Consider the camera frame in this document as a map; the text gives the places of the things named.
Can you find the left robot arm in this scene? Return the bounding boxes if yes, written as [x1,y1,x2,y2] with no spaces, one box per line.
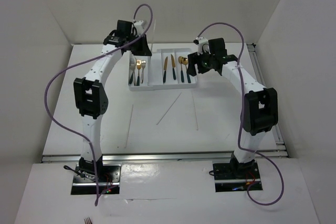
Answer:
[73,20,152,182]

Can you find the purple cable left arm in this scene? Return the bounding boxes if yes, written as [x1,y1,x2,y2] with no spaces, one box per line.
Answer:
[44,4,153,207]

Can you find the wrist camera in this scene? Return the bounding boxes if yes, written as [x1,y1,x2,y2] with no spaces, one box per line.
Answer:
[193,37,209,54]
[133,20,146,29]

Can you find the gold knife green handle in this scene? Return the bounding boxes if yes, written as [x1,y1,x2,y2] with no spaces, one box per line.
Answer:
[163,57,168,83]
[171,54,176,80]

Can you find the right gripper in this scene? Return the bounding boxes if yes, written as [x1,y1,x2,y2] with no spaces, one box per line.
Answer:
[186,48,215,76]

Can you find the aluminium rail frame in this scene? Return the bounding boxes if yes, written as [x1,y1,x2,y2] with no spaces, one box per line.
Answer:
[42,54,288,163]

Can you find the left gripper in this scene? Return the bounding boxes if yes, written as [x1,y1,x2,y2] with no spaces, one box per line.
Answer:
[126,33,152,56]

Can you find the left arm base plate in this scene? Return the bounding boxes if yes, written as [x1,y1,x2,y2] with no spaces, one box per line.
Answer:
[70,164,121,195]

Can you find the copper fork tines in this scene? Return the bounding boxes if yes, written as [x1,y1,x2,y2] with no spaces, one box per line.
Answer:
[84,217,92,224]

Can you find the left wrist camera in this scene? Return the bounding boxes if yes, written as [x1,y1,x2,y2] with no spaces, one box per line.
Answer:
[133,20,146,29]

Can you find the gold fork green handle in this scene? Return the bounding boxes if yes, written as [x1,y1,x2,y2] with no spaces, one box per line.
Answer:
[129,59,136,84]
[136,60,142,86]

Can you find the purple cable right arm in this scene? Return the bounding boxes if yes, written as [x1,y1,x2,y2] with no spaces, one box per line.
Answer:
[196,22,286,206]

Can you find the silver fork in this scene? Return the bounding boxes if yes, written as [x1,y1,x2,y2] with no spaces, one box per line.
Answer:
[129,58,137,86]
[141,60,146,83]

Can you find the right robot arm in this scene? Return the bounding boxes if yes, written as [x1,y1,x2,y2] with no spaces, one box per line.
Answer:
[187,37,278,178]

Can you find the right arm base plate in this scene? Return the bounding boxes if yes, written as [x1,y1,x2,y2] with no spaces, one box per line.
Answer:
[208,163,263,193]

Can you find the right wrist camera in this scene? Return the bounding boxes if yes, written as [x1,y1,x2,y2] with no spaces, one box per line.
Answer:
[193,37,209,54]

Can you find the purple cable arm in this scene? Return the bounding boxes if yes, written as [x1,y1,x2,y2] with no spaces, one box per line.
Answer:
[196,22,286,206]
[44,4,153,207]

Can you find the white cutlery tray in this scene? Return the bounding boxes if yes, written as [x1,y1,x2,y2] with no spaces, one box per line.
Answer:
[128,48,197,91]

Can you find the gold spoon green handle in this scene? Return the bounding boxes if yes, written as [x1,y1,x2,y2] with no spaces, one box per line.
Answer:
[183,57,191,83]
[178,56,184,83]

